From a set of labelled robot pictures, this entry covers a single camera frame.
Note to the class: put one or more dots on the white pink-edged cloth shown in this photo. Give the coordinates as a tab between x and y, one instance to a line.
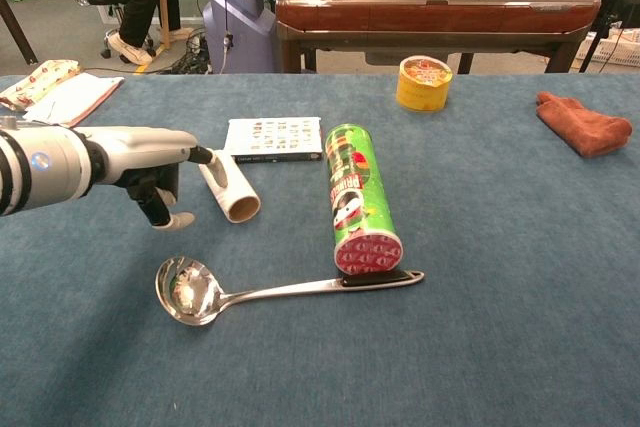
75	97

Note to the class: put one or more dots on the green Pringles can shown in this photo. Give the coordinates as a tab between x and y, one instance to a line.
355	187

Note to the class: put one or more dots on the black tripod stand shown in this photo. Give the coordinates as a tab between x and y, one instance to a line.
606	22

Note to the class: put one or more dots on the cream patterned fabric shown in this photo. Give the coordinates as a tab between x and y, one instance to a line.
35	84

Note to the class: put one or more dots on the white paper tube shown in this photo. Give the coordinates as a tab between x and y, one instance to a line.
240	197

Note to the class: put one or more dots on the chrome swivel stool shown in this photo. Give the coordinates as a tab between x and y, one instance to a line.
115	12

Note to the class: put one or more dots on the white printed flat box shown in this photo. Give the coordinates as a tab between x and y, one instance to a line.
272	137

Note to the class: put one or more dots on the purple robot base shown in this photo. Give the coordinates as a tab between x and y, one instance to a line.
240	22

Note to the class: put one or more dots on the dark table leg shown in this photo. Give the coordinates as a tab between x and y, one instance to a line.
17	32

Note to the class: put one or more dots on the brown mahjong table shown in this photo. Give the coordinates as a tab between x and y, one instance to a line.
435	12

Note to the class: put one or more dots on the brown folded cloth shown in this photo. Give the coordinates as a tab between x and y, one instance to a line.
585	127

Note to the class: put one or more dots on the white plastic crate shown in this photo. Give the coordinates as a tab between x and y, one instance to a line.
620	49

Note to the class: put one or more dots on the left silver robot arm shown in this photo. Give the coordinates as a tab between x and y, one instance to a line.
45	167

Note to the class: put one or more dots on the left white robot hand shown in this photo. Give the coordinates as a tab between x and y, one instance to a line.
140	149

